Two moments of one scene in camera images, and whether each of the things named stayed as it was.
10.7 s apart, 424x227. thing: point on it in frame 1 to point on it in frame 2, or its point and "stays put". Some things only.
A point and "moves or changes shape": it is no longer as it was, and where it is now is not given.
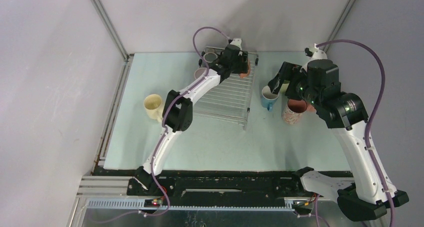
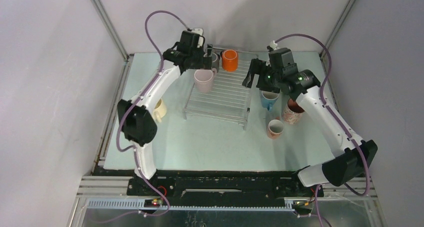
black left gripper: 243,60 to 204,62
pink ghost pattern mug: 292,112 stays put
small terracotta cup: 243,75 moves or changes shape
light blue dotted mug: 268,99 stays put
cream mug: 154,107 stays put
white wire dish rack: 228,102 stays put
